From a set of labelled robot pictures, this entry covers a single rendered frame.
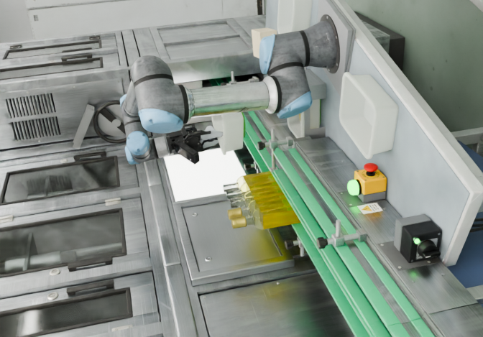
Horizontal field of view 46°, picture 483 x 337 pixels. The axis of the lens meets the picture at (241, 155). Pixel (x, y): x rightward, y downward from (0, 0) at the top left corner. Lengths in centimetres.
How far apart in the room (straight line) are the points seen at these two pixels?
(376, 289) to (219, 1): 442
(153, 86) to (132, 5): 384
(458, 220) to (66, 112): 193
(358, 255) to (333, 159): 48
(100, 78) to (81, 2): 276
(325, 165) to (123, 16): 386
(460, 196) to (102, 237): 133
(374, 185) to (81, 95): 157
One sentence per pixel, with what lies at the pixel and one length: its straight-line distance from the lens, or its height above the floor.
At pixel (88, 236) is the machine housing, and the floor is 164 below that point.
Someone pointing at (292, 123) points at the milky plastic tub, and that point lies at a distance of 221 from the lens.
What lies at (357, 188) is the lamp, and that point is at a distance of 165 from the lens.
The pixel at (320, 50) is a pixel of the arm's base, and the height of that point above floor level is 82.
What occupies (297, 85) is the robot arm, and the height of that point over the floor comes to 92.
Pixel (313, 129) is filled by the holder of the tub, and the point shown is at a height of 80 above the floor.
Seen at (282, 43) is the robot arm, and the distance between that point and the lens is 181.
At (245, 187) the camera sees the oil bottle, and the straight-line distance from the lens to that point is 199.
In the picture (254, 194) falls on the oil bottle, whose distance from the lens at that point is 195.
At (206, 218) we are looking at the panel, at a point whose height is 121.
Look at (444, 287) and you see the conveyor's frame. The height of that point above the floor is 80.
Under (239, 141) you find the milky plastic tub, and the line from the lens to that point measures 203.
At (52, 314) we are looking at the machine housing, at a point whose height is 175.
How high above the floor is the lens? 144
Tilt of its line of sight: 11 degrees down
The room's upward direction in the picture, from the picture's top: 99 degrees counter-clockwise
